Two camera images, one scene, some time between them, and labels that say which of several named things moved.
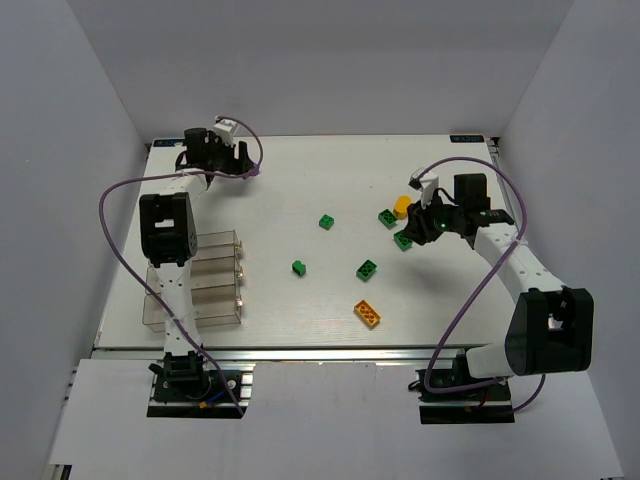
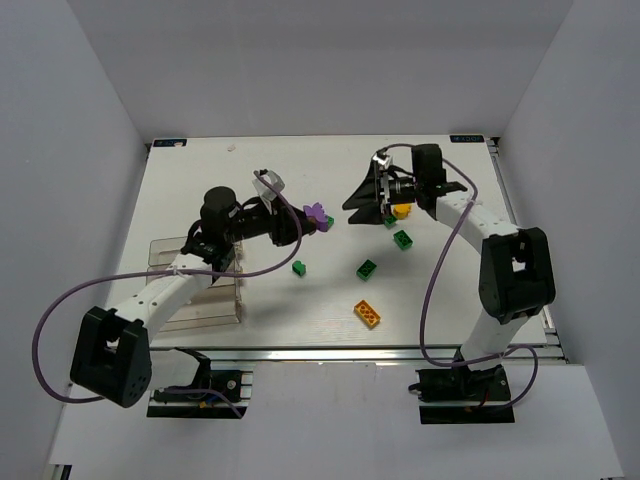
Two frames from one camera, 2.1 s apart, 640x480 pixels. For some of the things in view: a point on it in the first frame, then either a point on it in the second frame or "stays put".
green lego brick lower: (366, 270) stays put
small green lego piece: (299, 267) stays put
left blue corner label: (167, 143) stays put
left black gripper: (232, 158) -> (284, 226)
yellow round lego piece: (400, 206) stays put
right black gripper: (420, 226) -> (380, 195)
